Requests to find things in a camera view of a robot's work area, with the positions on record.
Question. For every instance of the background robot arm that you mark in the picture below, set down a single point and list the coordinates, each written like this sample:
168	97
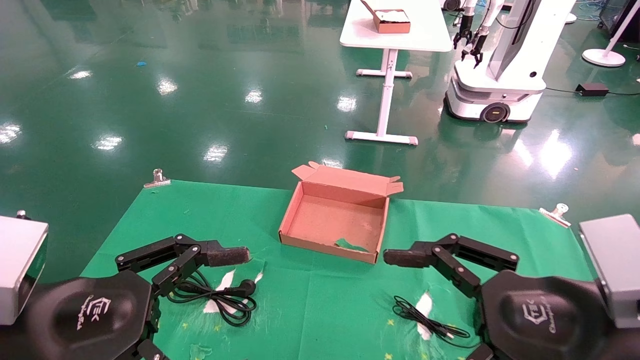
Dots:
491	15
469	15

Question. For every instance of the open brown cardboard box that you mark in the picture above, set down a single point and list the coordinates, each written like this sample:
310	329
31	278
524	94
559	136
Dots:
335	220

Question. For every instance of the background robot black gripper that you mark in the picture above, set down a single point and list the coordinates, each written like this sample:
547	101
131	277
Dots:
475	47
462	37

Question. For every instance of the green table cloth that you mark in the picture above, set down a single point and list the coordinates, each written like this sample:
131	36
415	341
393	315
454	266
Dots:
310	310

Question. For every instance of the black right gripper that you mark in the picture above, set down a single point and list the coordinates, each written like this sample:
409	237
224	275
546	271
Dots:
545	320

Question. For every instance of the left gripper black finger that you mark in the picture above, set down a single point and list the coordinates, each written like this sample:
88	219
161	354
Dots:
225	255

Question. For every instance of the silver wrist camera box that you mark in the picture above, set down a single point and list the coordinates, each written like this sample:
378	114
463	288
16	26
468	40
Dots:
20	270
615	265

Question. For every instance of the white table with metal leg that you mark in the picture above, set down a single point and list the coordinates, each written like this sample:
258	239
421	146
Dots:
400	35

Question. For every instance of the black power adapter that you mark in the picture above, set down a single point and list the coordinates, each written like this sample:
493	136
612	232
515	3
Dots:
592	89

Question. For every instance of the small cardboard box white contents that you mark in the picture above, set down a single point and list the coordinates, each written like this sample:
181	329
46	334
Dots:
392	22

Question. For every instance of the white wheeled background robot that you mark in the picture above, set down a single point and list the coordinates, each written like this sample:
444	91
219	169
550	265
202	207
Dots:
510	75

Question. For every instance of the white stand with round base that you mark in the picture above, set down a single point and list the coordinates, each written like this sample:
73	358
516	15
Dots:
604	57

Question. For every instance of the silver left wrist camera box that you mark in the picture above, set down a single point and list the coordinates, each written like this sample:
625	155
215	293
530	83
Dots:
20	270

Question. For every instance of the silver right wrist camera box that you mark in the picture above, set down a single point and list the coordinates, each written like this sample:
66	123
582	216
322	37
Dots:
615	265

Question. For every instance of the metal binder clip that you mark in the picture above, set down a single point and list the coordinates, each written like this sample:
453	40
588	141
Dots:
556	215
157	180

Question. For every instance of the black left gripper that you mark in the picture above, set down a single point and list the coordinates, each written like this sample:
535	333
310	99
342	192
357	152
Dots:
85	315

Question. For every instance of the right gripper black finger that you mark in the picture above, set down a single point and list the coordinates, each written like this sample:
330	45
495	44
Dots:
407	257

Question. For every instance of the black equipment cabinet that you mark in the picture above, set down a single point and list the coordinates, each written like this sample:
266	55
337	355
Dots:
617	17

